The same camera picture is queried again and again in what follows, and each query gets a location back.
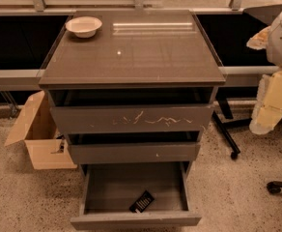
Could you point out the black office chair base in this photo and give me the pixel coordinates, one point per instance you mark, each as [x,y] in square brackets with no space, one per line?
[274,187]

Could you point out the grey middle drawer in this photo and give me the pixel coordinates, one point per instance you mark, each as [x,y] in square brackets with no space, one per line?
[132,153]

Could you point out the grey three-drawer cabinet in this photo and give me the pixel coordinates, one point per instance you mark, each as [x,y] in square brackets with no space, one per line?
[135,58]

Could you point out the white paper bowl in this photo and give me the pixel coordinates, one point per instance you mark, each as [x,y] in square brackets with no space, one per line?
[84,27]

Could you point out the grey top drawer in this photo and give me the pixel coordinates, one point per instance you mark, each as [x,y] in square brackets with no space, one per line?
[145,118]

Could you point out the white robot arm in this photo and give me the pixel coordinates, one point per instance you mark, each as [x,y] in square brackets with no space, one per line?
[274,46]

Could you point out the open cardboard box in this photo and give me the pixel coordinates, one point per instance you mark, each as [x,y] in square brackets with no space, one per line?
[35,127]

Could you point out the black rxbar chocolate bar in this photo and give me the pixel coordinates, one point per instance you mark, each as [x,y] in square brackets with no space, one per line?
[142,203]

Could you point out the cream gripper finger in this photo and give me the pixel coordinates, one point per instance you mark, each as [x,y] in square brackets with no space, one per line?
[259,40]
[267,111]

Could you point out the black rolling stand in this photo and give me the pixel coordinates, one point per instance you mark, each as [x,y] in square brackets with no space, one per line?
[235,115]

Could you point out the grey open bottom drawer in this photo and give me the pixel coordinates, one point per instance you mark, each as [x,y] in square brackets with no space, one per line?
[110,189]

